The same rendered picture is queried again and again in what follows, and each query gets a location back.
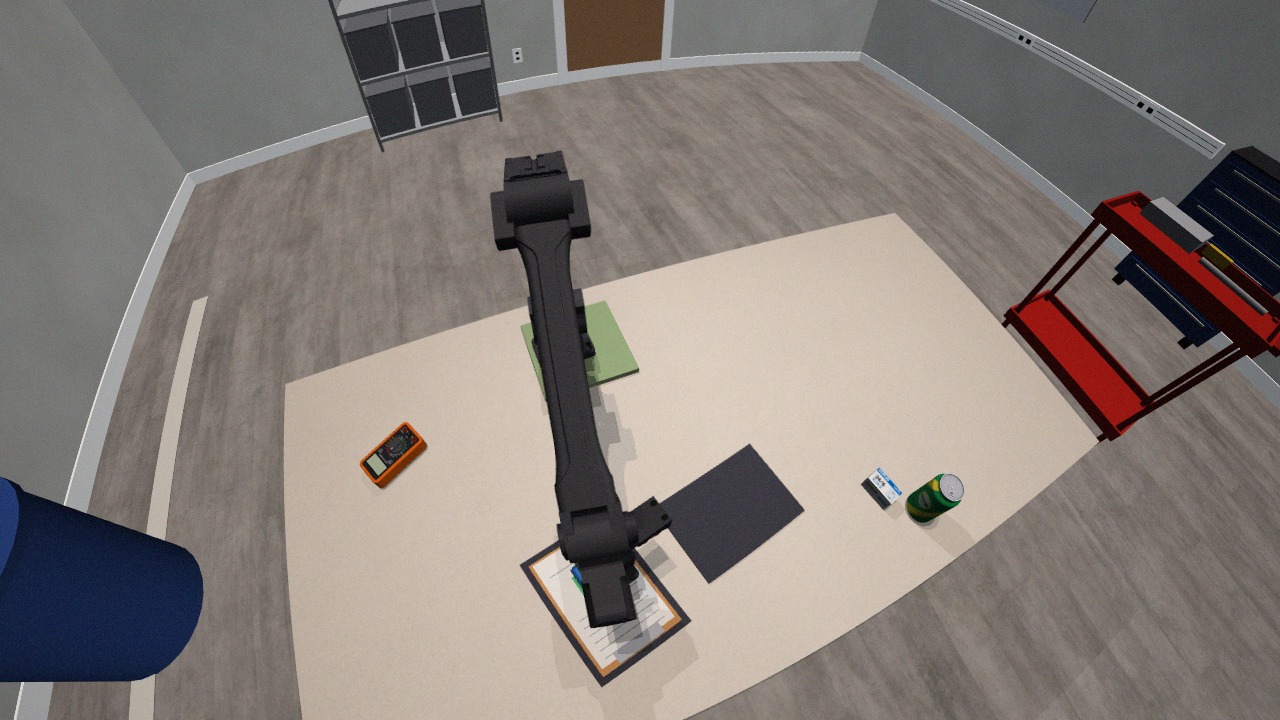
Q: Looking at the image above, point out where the green and yellow drink can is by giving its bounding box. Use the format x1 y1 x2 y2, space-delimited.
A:
906 473 965 523

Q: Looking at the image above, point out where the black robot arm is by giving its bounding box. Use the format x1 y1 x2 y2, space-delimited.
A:
490 151 672 628

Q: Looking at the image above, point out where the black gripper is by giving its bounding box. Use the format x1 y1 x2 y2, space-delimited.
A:
573 562 639 583

